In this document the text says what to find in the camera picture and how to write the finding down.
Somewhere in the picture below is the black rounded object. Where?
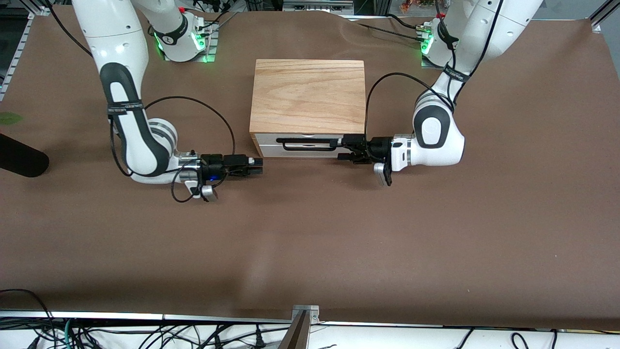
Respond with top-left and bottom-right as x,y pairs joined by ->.
0,133 -> 50,178

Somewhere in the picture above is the black arm base cable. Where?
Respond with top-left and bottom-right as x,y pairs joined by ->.
194,0 -> 239,31
358,14 -> 429,42

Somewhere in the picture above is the teal cable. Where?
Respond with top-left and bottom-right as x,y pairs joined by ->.
61,319 -> 80,349

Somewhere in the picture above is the grey metal bracket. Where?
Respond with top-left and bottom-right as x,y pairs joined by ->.
291,304 -> 320,324

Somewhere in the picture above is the aluminium table edge rail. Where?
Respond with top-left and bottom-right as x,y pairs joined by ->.
0,310 -> 620,331

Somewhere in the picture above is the brown table cover sheet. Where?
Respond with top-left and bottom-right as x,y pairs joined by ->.
0,5 -> 620,331

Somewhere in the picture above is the aluminium corner rail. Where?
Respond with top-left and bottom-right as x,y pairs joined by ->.
589,0 -> 620,31

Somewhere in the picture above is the black drawer handle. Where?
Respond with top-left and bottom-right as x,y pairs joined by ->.
276,138 -> 343,152

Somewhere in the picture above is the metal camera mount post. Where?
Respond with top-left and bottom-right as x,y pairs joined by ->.
278,310 -> 310,349

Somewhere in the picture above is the white drawer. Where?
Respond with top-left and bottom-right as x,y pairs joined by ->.
255,133 -> 362,159

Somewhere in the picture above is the long black camera cable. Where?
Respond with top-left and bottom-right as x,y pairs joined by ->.
46,0 -> 236,204
364,0 -> 504,141

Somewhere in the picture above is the black cable loop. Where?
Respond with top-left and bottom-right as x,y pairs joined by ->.
0,289 -> 55,349

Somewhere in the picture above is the wooden drawer cabinet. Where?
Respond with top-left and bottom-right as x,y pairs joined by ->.
249,59 -> 367,159

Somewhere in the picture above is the perforated aluminium side rail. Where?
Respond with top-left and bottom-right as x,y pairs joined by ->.
0,14 -> 35,102

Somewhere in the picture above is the aluminium profile bar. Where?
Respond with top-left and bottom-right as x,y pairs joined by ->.
282,0 -> 355,15

